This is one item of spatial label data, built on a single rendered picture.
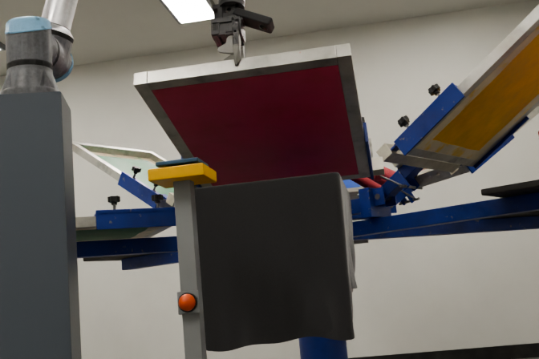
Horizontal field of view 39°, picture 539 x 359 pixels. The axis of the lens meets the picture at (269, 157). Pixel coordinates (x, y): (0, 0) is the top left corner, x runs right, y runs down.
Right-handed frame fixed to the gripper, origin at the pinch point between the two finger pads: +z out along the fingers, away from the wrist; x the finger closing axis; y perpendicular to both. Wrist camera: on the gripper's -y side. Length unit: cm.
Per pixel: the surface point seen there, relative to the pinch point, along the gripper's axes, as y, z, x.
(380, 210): -31, -4, -125
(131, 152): 104, -83, -199
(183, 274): 13, 59, 9
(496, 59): -76, -27, -58
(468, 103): -66, -21, -75
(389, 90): -48, -232, -421
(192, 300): 10, 66, 10
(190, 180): 9.8, 38.4, 13.6
